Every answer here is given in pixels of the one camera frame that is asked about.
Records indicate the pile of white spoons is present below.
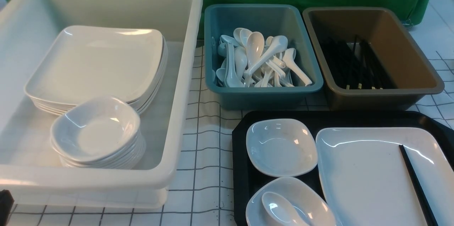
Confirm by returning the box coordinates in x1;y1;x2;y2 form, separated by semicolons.
212;28;313;88

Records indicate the white ceramic soup spoon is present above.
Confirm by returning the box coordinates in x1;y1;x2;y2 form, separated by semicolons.
261;192;308;226

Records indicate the white grid tablecloth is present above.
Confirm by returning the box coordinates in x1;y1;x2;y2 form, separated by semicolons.
7;1;453;226

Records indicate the pile of black chopsticks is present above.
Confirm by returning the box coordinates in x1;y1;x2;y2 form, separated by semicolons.
320;35;397;90

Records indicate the large white square plate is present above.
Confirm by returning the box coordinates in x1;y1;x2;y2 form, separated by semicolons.
316;127;454;226

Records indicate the teal plastic bin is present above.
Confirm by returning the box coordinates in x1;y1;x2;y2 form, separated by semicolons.
204;4;324;111

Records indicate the black serving tray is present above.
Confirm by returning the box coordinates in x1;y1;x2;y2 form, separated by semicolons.
232;111;454;226

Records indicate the stack of white bowls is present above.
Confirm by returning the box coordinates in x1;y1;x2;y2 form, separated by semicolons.
50;96;146;170

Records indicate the brown plastic bin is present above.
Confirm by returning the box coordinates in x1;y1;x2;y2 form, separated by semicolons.
302;7;444;111

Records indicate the stack of white plates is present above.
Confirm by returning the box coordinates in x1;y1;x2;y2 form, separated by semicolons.
24;25;168;115

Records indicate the black chopstick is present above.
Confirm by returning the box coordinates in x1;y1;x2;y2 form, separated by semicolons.
399;144;438;226

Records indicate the large white plastic tub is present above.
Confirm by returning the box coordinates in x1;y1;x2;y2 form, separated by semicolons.
1;0;203;209

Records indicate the white square bowl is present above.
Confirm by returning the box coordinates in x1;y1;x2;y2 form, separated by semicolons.
245;118;318;177

